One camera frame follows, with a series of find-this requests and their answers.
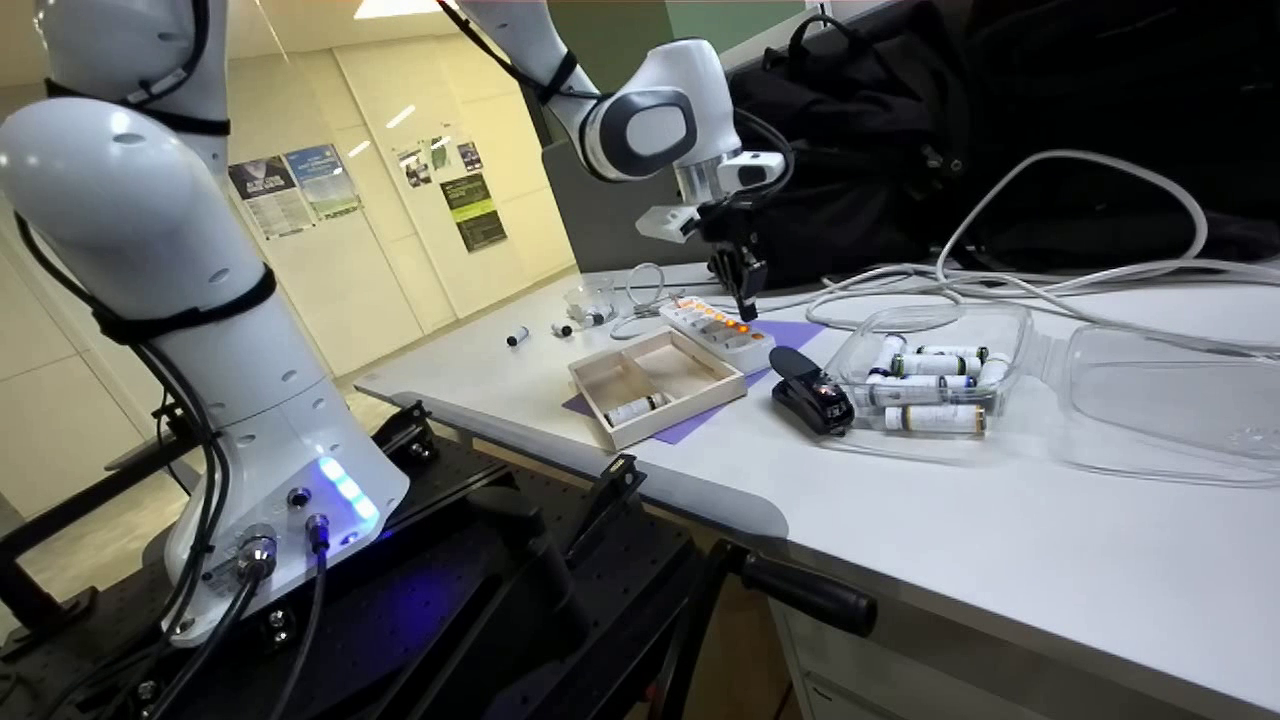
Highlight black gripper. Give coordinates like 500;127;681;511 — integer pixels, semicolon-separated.
690;196;776;328

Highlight purple paper sheet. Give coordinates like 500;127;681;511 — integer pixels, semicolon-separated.
557;317;833;450

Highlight black stapler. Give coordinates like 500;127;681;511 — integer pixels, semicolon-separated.
766;343;861;442

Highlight white vial with black cap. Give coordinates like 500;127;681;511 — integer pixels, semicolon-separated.
604;386;673;426

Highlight white labelled vial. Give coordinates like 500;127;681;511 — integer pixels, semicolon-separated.
864;371;975;411
879;404;993;442
891;343;993;378

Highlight black backpack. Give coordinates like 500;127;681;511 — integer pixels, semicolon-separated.
723;0;1280;290

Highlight clear plastic container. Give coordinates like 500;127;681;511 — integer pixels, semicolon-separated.
1023;317;1280;487

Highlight black robot cart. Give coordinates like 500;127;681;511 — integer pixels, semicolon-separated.
0;396;883;720

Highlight white power strip cable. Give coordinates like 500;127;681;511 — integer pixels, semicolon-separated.
794;257;1280;338

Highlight green and black wall poster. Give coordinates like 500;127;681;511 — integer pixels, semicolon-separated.
434;168;512;257

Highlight white loose cable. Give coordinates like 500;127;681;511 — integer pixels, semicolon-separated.
930;144;1215;295

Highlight blue wall poster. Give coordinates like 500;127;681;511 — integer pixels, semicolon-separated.
283;138;365;222

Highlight grey wall poster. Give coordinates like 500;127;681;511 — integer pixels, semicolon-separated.
223;152;321;242

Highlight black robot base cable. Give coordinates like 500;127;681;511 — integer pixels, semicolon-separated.
77;527;281;720
255;511;337;720

